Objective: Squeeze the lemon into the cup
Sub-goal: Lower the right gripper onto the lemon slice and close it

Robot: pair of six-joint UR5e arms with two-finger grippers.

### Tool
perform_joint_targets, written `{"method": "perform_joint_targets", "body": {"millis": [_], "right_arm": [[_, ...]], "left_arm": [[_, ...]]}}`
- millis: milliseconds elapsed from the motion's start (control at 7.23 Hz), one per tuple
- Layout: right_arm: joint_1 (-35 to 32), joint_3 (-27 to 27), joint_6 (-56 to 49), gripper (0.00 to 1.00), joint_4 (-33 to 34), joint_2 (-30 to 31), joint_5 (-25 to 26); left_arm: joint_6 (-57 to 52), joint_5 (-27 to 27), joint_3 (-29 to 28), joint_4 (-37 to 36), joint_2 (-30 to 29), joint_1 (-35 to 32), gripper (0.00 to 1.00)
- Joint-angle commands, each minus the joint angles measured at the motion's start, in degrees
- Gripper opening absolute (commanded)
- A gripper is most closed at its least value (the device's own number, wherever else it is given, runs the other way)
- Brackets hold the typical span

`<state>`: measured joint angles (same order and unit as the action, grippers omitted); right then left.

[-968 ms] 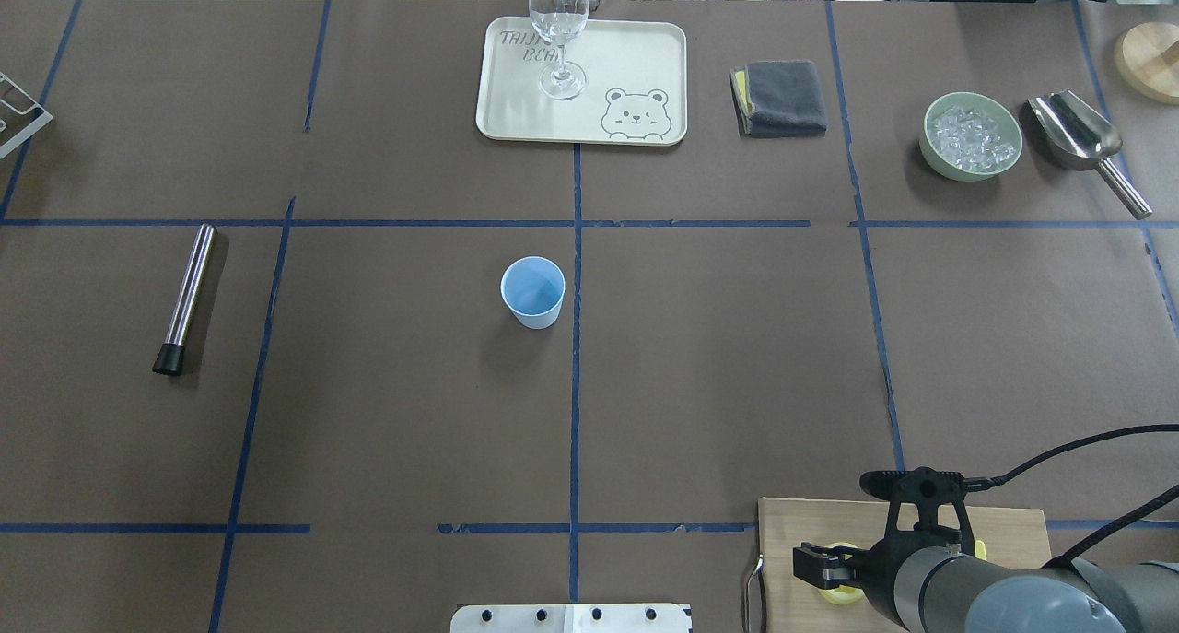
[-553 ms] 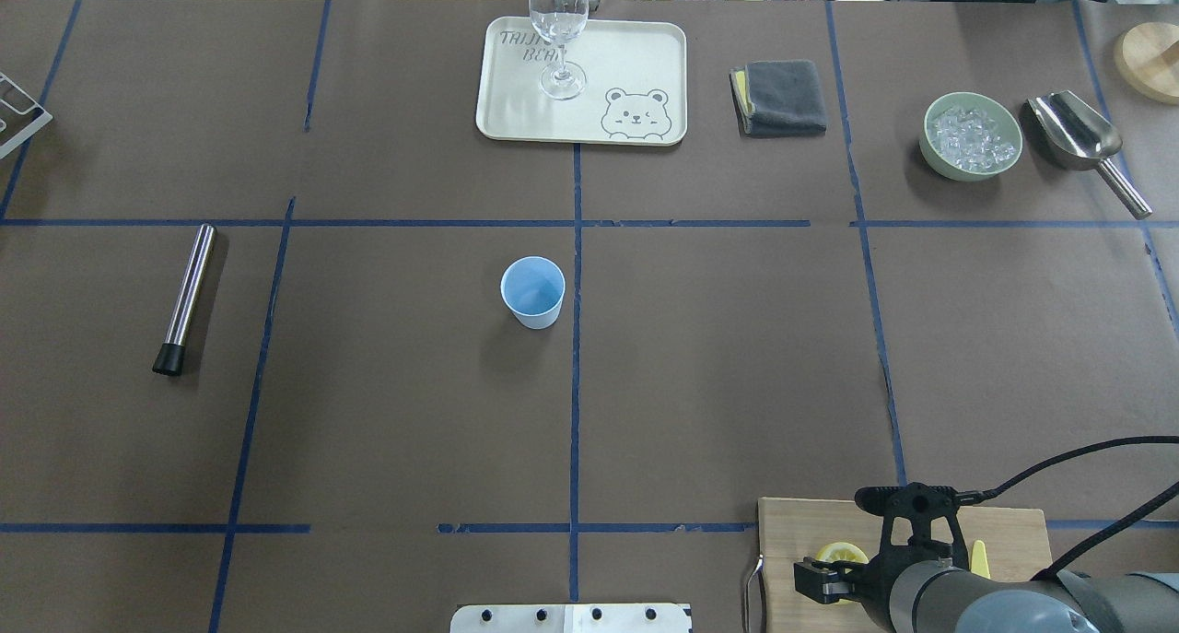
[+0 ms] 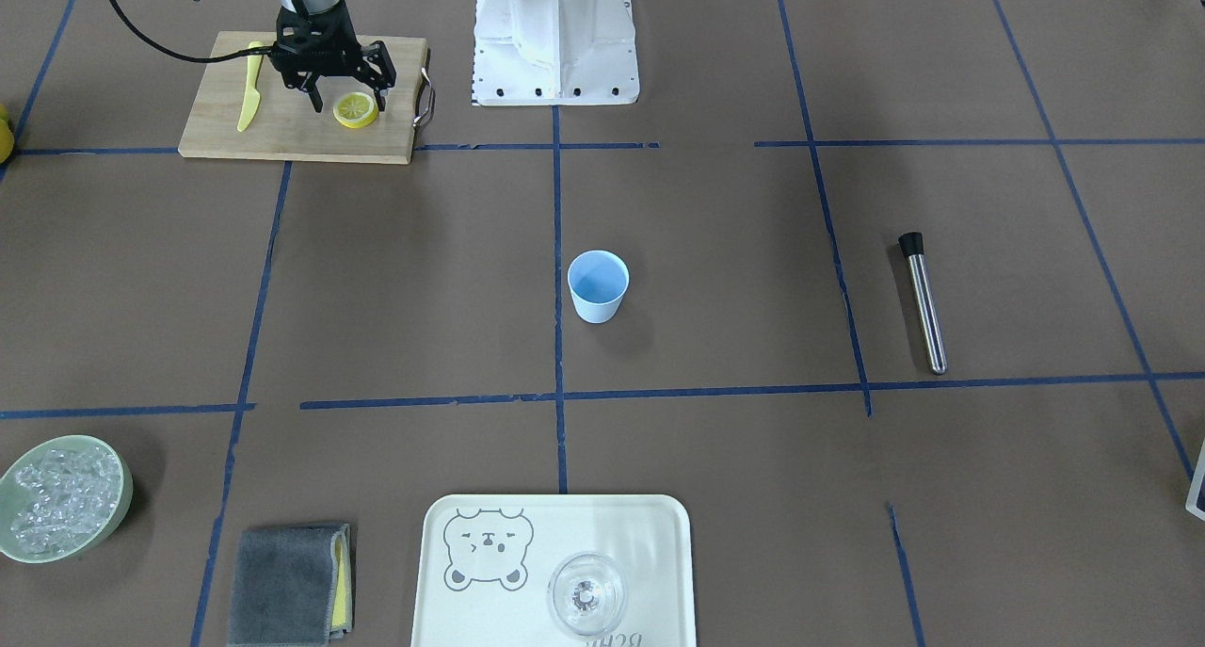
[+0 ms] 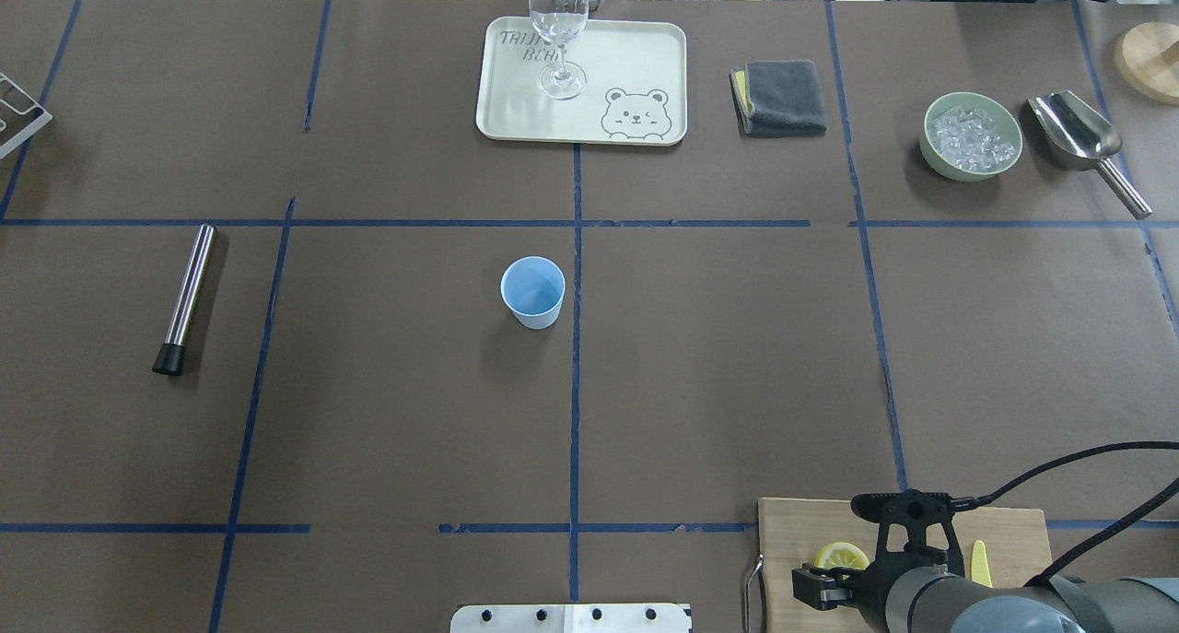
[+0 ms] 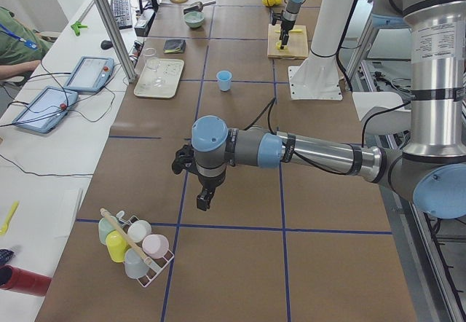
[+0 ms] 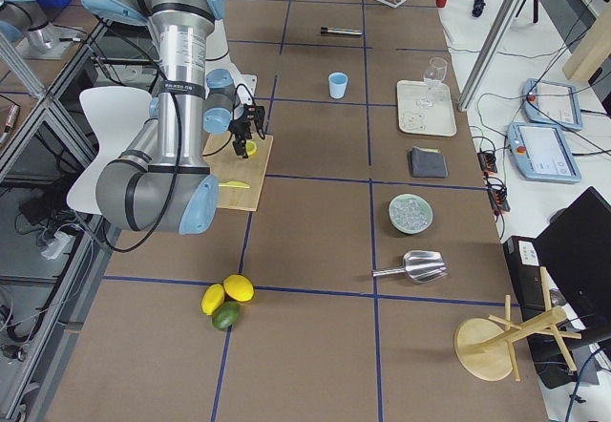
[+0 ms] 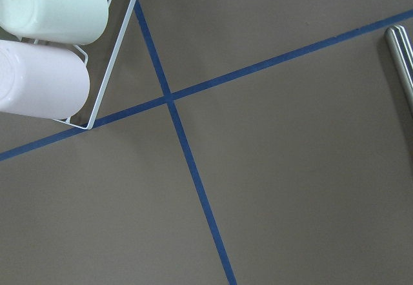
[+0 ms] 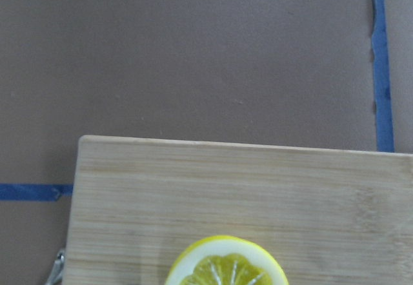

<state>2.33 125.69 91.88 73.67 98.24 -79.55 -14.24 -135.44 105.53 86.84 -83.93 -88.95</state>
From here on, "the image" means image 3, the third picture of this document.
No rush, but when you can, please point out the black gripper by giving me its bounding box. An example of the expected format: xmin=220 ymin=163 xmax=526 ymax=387
xmin=268 ymin=0 xmax=396 ymax=112

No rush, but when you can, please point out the steel muddler black tip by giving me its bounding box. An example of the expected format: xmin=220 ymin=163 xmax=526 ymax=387
xmin=898 ymin=231 xmax=948 ymax=376

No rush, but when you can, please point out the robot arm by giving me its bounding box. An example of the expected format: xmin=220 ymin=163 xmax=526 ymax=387
xmin=268 ymin=0 xmax=396 ymax=112

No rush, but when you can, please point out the light blue paper cup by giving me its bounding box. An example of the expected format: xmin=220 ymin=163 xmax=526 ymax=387
xmin=568 ymin=251 xmax=630 ymax=324

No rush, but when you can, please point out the yellow whole lemon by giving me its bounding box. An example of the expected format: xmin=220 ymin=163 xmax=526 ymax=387
xmin=0 ymin=104 xmax=16 ymax=166

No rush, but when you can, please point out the yellow plastic knife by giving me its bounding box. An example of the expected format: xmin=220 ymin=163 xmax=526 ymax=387
xmin=236 ymin=55 xmax=264 ymax=133

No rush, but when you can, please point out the green bowl of ice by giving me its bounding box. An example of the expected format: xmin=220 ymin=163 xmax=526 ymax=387
xmin=1 ymin=435 xmax=134 ymax=564

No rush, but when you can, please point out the cream bear tray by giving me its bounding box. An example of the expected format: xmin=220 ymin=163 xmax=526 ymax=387
xmin=410 ymin=495 xmax=698 ymax=646

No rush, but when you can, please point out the grey folded cloth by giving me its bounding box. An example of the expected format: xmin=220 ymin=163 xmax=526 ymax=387
xmin=227 ymin=522 xmax=354 ymax=646

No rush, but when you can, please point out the clear wine glass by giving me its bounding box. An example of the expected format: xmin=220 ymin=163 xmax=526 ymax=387
xmin=546 ymin=551 xmax=628 ymax=639

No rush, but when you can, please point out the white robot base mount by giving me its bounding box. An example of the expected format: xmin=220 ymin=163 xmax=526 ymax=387
xmin=471 ymin=0 xmax=641 ymax=107

